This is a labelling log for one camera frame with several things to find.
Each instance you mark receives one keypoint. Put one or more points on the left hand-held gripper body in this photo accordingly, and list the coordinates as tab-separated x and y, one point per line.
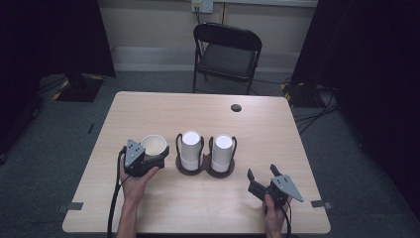
135	158

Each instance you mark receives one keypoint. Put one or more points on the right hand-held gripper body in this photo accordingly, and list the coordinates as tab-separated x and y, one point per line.
282	190

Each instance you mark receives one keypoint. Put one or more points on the single white paper cup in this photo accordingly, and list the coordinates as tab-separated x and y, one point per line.
154	144

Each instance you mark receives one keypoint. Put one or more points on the dark double cup holder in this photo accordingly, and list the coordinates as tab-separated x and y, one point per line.
205	170

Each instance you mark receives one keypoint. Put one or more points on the person's left hand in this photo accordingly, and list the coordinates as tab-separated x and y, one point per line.
135	188

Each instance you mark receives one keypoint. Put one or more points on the person's right hand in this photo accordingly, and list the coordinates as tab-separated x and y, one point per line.
273	219

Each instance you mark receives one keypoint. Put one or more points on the grey tape piece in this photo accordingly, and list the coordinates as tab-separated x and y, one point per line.
321	204
71	207

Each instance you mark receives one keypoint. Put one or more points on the black table grommet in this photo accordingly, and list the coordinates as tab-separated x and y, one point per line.
236	107

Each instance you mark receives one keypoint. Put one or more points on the black stand base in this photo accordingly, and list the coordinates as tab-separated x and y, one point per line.
79	87
302	95

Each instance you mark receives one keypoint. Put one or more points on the black folding chair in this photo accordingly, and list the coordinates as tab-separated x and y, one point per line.
228	59

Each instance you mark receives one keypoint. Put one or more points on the dark curtain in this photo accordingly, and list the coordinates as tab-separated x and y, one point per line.
369	66

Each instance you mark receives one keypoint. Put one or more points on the white wall socket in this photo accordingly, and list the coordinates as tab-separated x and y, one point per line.
202	6

